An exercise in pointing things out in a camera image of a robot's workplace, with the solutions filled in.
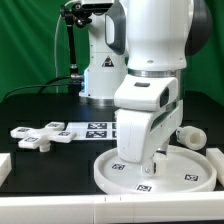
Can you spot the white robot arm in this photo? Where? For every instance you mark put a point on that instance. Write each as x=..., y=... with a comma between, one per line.
x=157, y=36

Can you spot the white marker tag sheet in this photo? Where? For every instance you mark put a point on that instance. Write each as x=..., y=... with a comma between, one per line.
x=93, y=130

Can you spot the white cross-shaped table base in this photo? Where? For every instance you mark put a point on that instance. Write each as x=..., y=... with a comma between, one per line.
x=31, y=138

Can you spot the white fence block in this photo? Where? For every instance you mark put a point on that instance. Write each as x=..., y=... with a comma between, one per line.
x=216, y=158
x=5, y=166

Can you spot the white left fence block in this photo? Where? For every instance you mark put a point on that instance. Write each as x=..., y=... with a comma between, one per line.
x=5, y=166

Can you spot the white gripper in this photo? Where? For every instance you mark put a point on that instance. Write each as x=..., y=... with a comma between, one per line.
x=140, y=134

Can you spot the white round table top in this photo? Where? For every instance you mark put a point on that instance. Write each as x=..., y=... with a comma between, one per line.
x=178, y=170

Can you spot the white right fence block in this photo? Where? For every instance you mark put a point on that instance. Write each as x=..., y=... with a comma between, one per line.
x=216, y=158

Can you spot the white front fence rail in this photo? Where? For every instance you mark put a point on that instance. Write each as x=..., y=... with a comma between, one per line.
x=112, y=209

